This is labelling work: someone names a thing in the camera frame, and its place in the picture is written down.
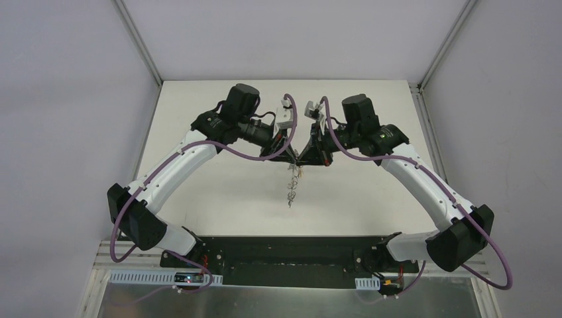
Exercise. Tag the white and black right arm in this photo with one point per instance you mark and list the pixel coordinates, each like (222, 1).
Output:
(461, 227)

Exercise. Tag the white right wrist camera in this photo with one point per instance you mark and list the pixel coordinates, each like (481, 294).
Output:
(316, 112)

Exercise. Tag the white slotted cable duct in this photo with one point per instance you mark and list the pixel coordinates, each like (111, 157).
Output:
(161, 278)

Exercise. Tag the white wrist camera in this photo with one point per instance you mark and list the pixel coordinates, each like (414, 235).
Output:
(316, 112)
(284, 117)

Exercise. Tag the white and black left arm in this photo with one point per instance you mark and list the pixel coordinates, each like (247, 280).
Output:
(230, 127)

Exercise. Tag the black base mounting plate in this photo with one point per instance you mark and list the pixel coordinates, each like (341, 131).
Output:
(297, 262)

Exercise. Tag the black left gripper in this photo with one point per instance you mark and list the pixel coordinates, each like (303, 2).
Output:
(276, 143)

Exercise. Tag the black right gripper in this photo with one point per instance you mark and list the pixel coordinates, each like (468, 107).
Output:
(319, 144)

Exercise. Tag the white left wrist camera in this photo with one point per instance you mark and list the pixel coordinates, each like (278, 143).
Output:
(284, 117)

